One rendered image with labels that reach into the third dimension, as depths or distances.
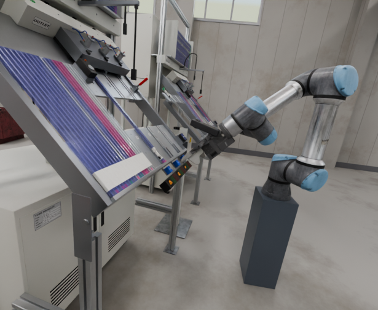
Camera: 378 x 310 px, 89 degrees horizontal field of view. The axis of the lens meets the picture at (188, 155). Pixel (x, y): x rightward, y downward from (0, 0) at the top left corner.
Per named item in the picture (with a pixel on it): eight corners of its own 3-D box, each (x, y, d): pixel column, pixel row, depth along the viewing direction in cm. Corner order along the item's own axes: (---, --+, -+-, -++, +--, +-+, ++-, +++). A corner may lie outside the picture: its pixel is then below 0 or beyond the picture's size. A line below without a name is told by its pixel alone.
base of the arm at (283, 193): (284, 190, 114) (288, 174, 112) (295, 203, 99) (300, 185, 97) (258, 186, 115) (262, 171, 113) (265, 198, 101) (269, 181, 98)
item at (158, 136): (180, 152, 112) (184, 149, 110) (102, 205, 50) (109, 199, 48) (159, 127, 111) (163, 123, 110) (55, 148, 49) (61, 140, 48)
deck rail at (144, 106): (179, 156, 114) (187, 149, 112) (178, 157, 112) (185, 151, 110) (104, 62, 114) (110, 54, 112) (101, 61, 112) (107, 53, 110)
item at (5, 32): (137, 105, 112) (143, 99, 110) (7, 99, 50) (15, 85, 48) (101, 61, 112) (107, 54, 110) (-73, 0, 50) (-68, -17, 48)
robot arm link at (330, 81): (297, 181, 102) (327, 70, 88) (325, 194, 89) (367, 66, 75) (280, 182, 97) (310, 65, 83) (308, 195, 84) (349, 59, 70)
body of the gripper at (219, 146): (209, 161, 73) (235, 142, 69) (194, 144, 73) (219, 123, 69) (212, 157, 80) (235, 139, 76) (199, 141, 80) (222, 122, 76)
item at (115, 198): (178, 157, 112) (187, 149, 110) (99, 214, 50) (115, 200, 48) (177, 155, 112) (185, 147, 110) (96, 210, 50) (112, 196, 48)
